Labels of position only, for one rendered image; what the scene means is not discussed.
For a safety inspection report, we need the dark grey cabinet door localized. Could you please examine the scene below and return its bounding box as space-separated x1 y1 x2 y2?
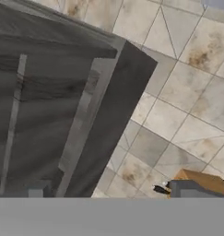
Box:
0 31 119 198

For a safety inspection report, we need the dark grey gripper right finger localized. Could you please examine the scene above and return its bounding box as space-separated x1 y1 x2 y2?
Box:
169 179 224 198

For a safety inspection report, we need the small black and white object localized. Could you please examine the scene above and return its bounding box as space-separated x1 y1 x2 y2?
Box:
152 182 172 195

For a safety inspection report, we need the dark grey wooden cabinet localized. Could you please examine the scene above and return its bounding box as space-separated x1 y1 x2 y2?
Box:
0 0 159 198

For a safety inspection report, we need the grey bar door handle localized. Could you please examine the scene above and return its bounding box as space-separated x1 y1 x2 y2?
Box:
0 53 29 196

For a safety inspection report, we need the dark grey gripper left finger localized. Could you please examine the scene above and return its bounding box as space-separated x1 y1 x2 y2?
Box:
0 179 55 198

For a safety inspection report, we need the pale blue object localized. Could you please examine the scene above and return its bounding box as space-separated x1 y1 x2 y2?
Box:
202 0 224 11

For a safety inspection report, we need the brown wooden block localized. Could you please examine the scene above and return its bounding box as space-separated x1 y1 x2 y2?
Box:
172 168 224 197

